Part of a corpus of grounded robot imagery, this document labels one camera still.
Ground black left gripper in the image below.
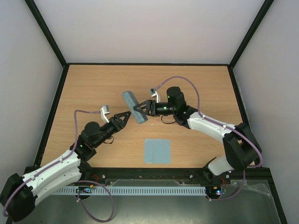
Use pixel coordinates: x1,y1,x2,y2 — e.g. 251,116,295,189
93,111,131,147

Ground blue-grey glasses case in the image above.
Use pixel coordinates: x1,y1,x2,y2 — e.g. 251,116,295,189
121,91,149,124

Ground light blue cleaning cloth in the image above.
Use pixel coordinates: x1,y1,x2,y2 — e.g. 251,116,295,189
144,139,171,164

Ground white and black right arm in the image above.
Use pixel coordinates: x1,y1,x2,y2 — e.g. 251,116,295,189
133,86,262,183

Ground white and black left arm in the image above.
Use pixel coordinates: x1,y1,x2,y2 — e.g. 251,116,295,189
0,111,131,222

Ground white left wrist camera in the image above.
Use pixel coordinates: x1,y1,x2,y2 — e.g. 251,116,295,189
100,105,110,123

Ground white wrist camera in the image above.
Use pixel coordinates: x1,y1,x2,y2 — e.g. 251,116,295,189
100,105,110,123
150,88,161,103

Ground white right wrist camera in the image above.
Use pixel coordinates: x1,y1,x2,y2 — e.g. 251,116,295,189
150,88,161,103

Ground light blue slotted cable duct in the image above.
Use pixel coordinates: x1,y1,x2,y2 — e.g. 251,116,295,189
54,186,206,196

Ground black left corner frame post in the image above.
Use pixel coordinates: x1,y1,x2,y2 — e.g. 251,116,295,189
24,0,68,68

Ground black corner frame post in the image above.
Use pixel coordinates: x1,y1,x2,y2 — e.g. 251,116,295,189
228,0,274,70
24,0,68,68

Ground black front mounting rail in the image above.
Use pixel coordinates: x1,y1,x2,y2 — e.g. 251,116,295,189
24,166,271,186

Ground black right corner frame post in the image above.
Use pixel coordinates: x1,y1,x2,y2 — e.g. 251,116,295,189
228,0,274,70

